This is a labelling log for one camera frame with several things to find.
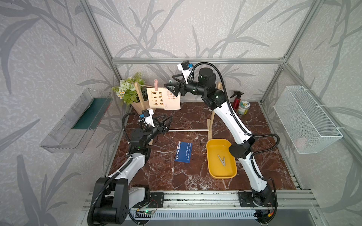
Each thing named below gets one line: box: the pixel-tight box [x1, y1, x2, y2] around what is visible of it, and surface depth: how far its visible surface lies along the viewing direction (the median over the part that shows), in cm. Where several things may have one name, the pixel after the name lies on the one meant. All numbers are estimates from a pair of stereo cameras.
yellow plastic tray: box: [205, 138, 238, 179], surface depth 87 cm
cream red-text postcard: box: [164, 88, 181, 111], surface depth 76 cm
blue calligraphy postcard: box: [174, 141, 193, 164], surface depth 93 cm
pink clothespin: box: [154, 79, 159, 92], surface depth 68 cm
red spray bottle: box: [230, 90, 245, 111], surface depth 110 cm
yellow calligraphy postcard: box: [146, 87, 166, 109], surface depth 74 cm
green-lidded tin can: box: [237, 100, 251, 115], surface depth 110 cm
